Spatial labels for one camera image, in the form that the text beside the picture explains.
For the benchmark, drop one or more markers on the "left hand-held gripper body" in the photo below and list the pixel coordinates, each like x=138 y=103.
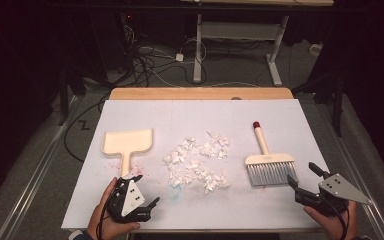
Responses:
x=131 y=200

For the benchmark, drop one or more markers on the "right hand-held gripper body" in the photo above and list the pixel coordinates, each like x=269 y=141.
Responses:
x=338 y=188

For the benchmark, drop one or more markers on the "cream hand brush grey bristles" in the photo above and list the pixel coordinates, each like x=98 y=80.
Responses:
x=268 y=166

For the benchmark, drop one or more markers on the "cream plastic dustpan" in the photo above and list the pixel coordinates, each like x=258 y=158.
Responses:
x=126 y=141

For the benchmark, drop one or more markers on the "person's left hand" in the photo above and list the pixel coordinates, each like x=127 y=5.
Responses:
x=105 y=221

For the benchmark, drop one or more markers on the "person's right hand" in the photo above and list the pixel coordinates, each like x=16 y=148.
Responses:
x=330 y=225

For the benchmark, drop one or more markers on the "pile of white paper scraps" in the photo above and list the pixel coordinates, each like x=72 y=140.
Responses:
x=193 y=163

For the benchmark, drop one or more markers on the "black metal stand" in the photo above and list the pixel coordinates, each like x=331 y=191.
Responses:
x=338 y=106
x=63 y=100

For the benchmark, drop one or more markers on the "white table mat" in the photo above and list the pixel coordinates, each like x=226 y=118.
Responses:
x=186 y=116

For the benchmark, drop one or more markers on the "wooden table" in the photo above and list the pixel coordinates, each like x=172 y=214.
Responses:
x=180 y=93

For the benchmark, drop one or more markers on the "small white box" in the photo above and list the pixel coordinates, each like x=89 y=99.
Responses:
x=316 y=49

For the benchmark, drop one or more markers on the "white power adapter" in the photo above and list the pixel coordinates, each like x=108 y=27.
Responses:
x=179 y=57

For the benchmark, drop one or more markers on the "metal floor rail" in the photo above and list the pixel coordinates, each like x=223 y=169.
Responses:
x=366 y=213
x=36 y=166

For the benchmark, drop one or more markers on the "white metal desk frame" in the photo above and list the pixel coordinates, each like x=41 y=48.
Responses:
x=240 y=30

